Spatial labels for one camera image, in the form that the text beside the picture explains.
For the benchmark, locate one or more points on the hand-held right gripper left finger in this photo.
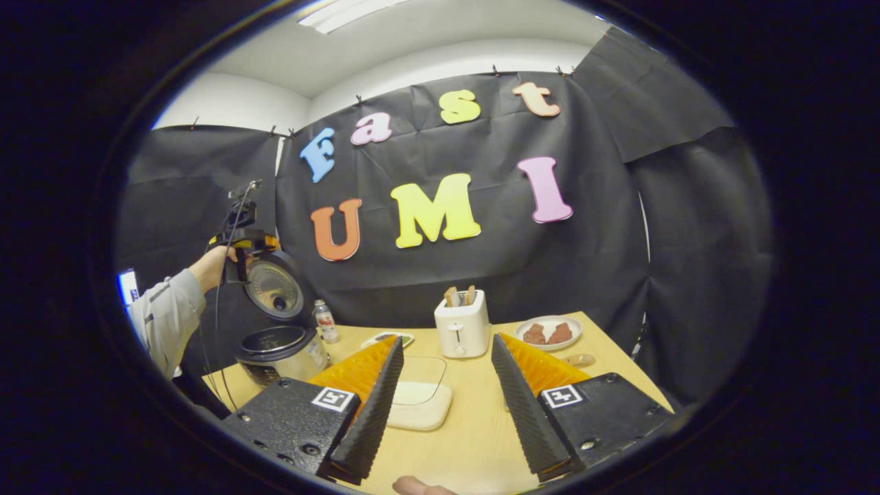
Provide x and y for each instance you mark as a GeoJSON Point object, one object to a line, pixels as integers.
{"type": "Point", "coordinates": [371, 419]}

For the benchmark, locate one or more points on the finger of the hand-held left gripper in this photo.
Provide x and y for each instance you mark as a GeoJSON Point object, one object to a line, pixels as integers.
{"type": "Point", "coordinates": [261, 244]}

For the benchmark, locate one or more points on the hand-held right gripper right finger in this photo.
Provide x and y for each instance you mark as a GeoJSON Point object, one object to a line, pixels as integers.
{"type": "Point", "coordinates": [526, 412]}

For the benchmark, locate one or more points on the clear rice container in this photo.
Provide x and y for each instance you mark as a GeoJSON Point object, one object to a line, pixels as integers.
{"type": "Point", "coordinates": [423, 375]}

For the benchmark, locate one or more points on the wooden spoon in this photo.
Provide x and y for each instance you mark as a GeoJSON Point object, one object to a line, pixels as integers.
{"type": "Point", "coordinates": [577, 360]}

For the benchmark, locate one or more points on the grey rice cooker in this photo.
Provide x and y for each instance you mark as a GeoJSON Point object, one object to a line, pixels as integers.
{"type": "Point", "coordinates": [282, 354]}

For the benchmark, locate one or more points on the white round plate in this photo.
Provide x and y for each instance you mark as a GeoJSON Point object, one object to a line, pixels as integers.
{"type": "Point", "coordinates": [550, 347]}

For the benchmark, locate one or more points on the brown meat piece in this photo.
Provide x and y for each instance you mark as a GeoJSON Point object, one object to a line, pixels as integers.
{"type": "Point", "coordinates": [559, 333]}
{"type": "Point", "coordinates": [534, 335]}

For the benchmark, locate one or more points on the white divided grain dish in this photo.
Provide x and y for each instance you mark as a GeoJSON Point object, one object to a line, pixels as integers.
{"type": "Point", "coordinates": [402, 337]}

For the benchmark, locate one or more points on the white toaster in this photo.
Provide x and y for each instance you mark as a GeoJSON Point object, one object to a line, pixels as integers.
{"type": "Point", "coordinates": [462, 333]}

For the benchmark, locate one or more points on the small clear drink bottle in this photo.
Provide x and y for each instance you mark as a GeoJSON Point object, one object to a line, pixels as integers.
{"type": "Point", "coordinates": [326, 323]}

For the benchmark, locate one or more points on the computer monitor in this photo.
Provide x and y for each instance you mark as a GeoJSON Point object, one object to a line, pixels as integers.
{"type": "Point", "coordinates": [128, 287]}

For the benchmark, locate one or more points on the toast slice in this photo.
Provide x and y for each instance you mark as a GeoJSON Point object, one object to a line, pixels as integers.
{"type": "Point", "coordinates": [469, 295]}
{"type": "Point", "coordinates": [452, 297]}

